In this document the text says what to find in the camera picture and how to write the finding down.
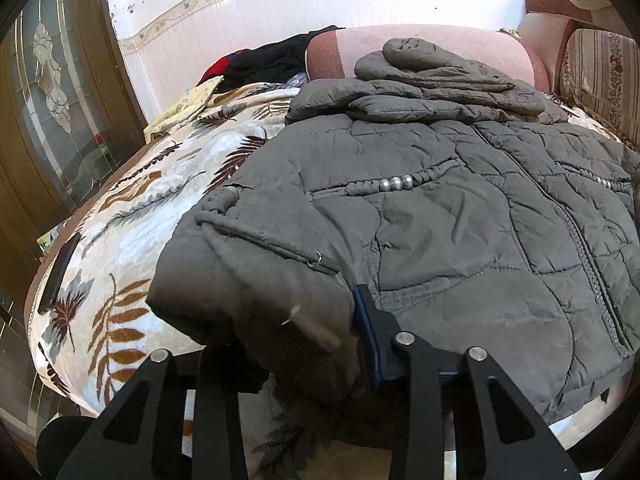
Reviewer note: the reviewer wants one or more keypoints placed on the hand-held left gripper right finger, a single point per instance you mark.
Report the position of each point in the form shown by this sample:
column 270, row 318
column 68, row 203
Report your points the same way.
column 362, row 320

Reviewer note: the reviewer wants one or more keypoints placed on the striped sofa cushion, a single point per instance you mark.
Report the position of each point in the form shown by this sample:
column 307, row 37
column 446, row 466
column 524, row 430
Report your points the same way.
column 600, row 75

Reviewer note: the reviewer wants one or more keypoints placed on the red cloth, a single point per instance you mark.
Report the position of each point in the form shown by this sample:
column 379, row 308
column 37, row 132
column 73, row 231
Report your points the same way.
column 220, row 66

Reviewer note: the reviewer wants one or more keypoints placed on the grey quilted jacket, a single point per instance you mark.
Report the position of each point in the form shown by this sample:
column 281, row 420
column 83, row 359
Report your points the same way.
column 450, row 235

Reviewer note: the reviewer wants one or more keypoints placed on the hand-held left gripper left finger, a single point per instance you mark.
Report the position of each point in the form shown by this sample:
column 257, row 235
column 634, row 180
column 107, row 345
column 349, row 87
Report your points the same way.
column 220, row 385

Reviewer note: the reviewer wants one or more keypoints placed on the wooden door with glass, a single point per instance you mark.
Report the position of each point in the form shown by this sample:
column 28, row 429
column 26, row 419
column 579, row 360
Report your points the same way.
column 50, row 85

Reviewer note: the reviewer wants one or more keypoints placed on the leaf print blanket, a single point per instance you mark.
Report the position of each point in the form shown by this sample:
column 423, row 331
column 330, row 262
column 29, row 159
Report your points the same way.
column 125, row 220

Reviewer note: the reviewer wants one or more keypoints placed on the black phone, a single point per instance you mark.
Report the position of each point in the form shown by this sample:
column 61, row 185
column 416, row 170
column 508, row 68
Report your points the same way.
column 57, row 275

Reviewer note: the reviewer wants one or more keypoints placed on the black clothing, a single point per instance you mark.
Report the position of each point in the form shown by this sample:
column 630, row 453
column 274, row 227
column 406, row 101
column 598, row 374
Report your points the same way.
column 270, row 60

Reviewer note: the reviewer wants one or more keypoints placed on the pale yellow cloth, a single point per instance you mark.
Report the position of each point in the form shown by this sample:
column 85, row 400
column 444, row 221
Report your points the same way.
column 185, row 107

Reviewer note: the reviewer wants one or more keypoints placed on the light plaid cloth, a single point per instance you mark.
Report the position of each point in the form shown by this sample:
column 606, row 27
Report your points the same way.
column 297, row 79

